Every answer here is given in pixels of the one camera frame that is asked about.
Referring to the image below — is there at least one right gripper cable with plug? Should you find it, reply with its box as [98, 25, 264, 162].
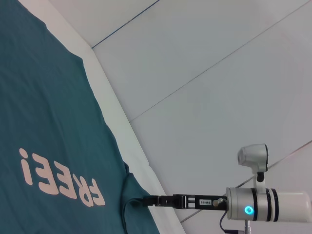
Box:
[212, 197, 246, 234]

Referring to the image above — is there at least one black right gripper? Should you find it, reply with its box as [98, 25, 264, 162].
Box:
[142, 194, 228, 211]

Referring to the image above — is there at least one blue t-shirt with pink print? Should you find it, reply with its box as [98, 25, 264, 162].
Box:
[0, 0, 153, 234]

